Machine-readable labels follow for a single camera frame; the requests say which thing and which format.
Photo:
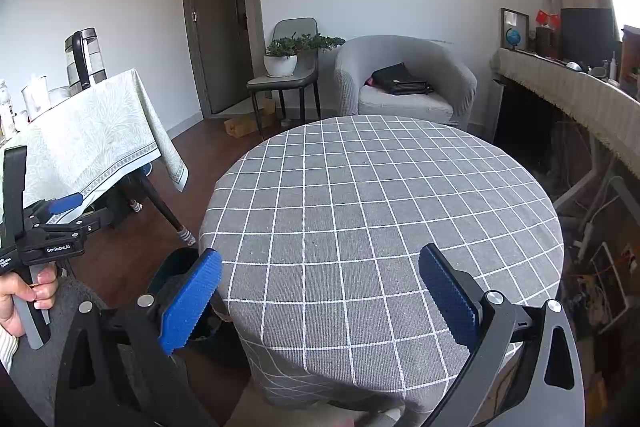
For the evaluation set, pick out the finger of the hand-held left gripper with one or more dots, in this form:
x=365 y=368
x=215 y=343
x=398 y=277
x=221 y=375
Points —
x=90 y=222
x=66 y=203

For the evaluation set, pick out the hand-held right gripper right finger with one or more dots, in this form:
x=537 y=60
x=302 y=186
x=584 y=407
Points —
x=450 y=297

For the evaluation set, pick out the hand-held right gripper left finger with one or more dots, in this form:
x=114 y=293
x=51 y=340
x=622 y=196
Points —
x=190 y=302

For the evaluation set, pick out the dark trash bin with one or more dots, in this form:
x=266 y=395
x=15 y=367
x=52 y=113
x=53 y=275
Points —
x=172 y=267

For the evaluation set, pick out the person's left forearm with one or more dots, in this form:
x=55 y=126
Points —
x=7 y=349

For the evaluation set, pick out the person's left hand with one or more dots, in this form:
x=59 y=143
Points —
x=12 y=302

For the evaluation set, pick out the striped leg sock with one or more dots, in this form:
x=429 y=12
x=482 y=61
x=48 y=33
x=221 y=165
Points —
x=186 y=238

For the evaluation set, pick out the pale patterned tablecloth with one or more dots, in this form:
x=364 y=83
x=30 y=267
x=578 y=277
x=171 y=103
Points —
x=90 y=137

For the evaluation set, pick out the dark wooden table leg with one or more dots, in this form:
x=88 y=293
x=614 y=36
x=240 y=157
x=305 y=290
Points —
x=160 y=202

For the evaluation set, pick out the clear plastic jug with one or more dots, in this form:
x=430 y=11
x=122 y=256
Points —
x=35 y=99

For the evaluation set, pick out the grey checked tablecloth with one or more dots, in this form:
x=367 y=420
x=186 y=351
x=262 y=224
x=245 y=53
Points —
x=375 y=217

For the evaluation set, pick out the glass electric kettle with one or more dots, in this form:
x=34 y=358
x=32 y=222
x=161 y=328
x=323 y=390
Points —
x=87 y=62

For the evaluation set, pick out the white power strip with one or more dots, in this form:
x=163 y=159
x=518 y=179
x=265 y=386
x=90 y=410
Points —
x=585 y=241

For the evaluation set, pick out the brown cardboard box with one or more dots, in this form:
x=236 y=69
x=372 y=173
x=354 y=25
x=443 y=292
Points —
x=245 y=124

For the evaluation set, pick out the black bag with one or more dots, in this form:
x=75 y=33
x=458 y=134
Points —
x=400 y=81

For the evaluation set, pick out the grey armchair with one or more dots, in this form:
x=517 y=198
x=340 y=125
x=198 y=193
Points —
x=450 y=72

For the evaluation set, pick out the grey door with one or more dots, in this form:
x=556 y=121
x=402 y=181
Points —
x=225 y=37

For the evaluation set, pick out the beige fringed cloth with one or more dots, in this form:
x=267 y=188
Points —
x=575 y=97

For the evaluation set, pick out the grey dining chair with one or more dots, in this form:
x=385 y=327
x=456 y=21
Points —
x=290 y=82

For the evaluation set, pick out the potted plant white pot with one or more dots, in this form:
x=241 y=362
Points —
x=280 y=64

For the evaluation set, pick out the blue desk globe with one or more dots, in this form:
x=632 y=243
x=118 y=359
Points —
x=513 y=38

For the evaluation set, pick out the brown wooden box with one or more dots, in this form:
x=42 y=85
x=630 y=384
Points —
x=546 y=42

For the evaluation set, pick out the white bottle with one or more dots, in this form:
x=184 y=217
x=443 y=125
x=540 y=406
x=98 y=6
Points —
x=615 y=67

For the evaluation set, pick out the black monitor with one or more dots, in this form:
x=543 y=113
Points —
x=587 y=37

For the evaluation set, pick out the small red flags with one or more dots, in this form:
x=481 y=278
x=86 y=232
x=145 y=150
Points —
x=548 y=19

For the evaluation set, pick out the white metal frame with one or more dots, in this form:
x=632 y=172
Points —
x=592 y=177

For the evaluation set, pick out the picture frame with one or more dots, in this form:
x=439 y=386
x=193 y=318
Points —
x=507 y=18

